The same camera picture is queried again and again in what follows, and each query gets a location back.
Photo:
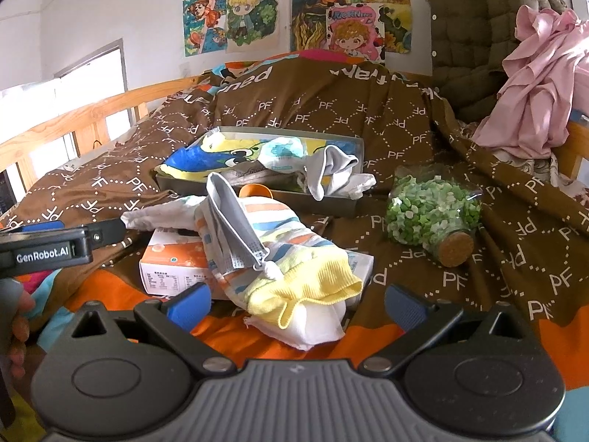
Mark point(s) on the pink garment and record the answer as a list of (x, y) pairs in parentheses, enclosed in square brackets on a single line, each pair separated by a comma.
[(543, 92)]

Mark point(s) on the white and blue patterned cloth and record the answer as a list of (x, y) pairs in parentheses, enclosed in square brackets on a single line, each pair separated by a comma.
[(285, 154)]

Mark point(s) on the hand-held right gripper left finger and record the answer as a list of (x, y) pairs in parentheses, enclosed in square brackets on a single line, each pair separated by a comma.
[(186, 308)]

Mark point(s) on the white paper packet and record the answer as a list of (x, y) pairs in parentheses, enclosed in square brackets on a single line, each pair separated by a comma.
[(363, 267)]

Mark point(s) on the brown patterned quilt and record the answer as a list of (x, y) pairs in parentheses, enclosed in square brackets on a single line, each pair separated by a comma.
[(322, 101)]

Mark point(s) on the glass jar of green beads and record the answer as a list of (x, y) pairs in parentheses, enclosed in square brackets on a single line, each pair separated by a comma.
[(423, 212)]

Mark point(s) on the group of cartoon wall drawings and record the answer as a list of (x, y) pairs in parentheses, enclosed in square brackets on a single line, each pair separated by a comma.
[(359, 32)]

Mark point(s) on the plain white cloth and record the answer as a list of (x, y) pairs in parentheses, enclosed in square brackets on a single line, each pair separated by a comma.
[(313, 327)]

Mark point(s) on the white framed window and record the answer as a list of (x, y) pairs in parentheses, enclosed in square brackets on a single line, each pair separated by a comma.
[(92, 78)]

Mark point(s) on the brown quilted jacket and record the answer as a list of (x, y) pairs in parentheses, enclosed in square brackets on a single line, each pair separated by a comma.
[(464, 32)]

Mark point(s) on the striped sock with yellow cuff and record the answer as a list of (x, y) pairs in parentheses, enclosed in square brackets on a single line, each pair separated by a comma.
[(303, 281)]

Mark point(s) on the grey white sock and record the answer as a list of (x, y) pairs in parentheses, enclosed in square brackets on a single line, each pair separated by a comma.
[(230, 221)]

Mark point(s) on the person's left hand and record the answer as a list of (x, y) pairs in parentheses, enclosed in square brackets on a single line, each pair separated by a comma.
[(20, 327)]

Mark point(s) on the grey tray with cartoon drawing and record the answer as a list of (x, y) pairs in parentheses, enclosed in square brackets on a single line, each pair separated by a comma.
[(184, 165)]

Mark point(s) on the floral bed sheet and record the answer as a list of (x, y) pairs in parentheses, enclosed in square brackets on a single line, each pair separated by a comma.
[(575, 188)]

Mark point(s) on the white waffle cloth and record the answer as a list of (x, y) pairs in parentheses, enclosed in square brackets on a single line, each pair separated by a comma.
[(161, 214)]

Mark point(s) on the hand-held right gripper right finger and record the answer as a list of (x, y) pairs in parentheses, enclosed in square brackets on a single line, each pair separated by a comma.
[(407, 308)]

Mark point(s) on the white and orange carton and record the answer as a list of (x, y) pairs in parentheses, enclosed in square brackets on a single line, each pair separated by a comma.
[(170, 262)]

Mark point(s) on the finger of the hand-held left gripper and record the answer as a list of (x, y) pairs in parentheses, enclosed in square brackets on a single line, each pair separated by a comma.
[(108, 232), (43, 226)]

